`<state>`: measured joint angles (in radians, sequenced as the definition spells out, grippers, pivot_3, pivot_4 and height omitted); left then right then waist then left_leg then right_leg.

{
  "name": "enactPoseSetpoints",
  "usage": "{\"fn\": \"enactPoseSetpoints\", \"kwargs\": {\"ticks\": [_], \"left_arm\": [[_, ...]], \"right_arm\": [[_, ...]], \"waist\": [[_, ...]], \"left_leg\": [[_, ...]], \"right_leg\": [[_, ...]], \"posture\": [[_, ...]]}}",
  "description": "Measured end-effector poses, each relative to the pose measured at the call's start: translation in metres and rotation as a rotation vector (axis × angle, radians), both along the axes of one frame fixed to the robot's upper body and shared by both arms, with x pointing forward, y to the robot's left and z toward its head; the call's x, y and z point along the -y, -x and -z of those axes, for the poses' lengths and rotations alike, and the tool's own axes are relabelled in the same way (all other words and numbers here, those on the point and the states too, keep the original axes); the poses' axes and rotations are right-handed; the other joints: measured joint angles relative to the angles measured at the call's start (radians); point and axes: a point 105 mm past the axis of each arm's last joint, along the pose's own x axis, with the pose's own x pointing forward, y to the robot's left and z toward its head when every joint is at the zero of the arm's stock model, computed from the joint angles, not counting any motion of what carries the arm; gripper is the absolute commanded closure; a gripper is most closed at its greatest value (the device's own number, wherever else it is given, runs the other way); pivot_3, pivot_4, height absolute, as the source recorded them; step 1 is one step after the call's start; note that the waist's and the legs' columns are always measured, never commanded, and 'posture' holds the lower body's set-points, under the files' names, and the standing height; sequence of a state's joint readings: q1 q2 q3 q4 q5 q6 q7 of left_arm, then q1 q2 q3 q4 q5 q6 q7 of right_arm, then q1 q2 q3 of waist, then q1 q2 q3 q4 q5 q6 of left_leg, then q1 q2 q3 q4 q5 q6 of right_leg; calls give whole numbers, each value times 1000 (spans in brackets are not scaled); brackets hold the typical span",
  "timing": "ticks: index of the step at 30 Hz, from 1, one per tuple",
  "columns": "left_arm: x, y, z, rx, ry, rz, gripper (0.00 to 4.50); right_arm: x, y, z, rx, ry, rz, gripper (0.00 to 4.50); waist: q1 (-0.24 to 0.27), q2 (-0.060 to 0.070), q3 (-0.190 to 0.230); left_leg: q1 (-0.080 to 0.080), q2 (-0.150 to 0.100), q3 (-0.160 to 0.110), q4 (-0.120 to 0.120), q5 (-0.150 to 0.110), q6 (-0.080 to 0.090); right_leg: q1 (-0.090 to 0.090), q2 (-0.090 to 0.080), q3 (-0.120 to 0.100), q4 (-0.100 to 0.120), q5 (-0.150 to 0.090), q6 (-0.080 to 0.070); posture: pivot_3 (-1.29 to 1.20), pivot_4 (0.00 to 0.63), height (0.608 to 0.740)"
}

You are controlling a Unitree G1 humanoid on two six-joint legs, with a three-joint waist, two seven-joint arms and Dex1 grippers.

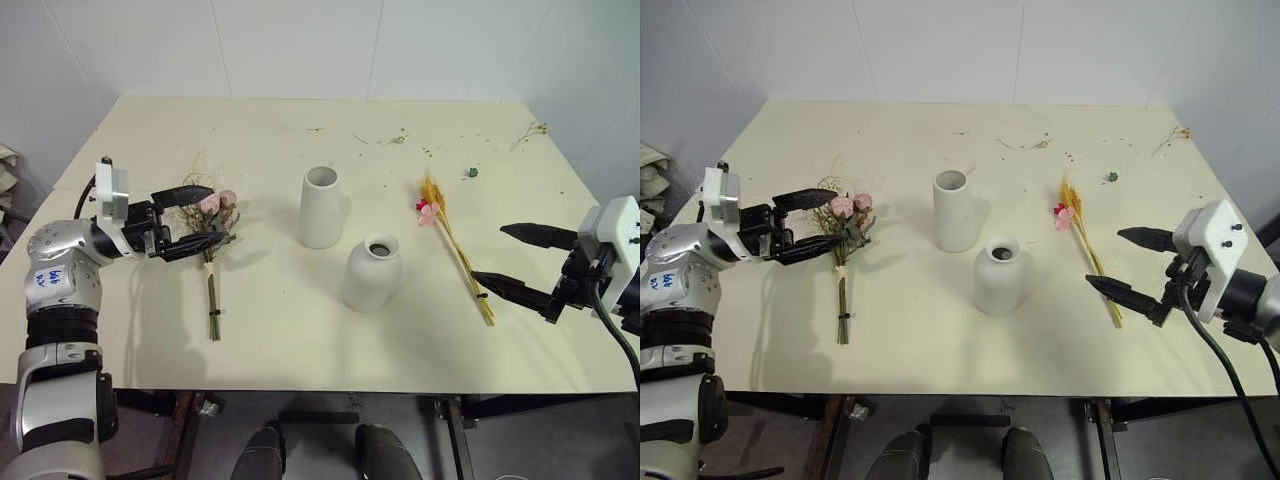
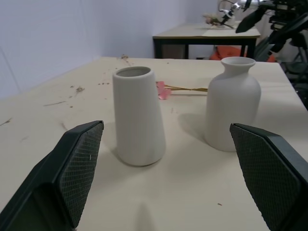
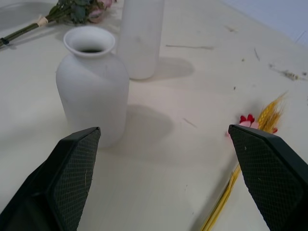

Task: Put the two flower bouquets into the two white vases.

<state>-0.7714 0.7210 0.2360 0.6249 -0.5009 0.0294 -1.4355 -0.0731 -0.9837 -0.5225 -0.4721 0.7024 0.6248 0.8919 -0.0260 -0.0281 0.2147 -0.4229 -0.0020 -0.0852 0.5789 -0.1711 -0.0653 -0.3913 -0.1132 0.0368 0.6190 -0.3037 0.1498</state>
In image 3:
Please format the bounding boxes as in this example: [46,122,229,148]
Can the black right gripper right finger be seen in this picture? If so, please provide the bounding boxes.
[228,124,308,231]

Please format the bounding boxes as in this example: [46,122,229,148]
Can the yellow wheat and red flower bunch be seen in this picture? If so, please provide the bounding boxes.
[199,90,289,231]

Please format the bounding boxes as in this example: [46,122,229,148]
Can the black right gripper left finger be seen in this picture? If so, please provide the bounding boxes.
[0,127,102,231]

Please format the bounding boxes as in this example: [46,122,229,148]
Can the tall white cylinder vase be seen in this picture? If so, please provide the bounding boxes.
[116,0,166,80]

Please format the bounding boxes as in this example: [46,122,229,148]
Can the white flared-neck ceramic vase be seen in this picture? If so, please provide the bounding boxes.
[55,26,130,148]

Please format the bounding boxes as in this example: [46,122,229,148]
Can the pink rose bouquet green stems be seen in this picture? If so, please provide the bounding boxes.
[0,0,118,50]

